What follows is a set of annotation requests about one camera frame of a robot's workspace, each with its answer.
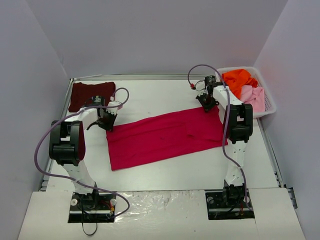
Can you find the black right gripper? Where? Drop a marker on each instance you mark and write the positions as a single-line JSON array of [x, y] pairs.
[[206, 102]]

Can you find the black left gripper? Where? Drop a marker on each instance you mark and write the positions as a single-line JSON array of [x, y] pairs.
[[107, 122]]

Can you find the crimson red t-shirt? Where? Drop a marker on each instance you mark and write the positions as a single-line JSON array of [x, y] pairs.
[[163, 137]]

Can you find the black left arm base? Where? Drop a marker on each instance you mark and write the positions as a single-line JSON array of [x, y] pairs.
[[92, 209]]

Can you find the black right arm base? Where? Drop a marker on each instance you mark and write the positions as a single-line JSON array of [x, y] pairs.
[[228, 203]]

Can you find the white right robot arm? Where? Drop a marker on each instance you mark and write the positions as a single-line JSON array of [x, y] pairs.
[[237, 127]]

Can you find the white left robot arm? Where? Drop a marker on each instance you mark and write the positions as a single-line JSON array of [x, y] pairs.
[[67, 140]]

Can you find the orange t-shirt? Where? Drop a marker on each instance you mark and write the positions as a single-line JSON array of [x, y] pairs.
[[236, 79]]

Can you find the dark maroon folded t-shirt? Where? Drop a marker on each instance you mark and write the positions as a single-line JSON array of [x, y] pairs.
[[81, 94]]

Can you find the light pink t-shirt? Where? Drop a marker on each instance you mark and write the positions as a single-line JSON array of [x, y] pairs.
[[254, 96]]

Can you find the white plastic laundry basket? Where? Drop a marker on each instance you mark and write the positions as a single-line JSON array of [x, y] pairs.
[[270, 106]]

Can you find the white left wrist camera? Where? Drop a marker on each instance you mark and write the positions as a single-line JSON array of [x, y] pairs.
[[113, 106]]

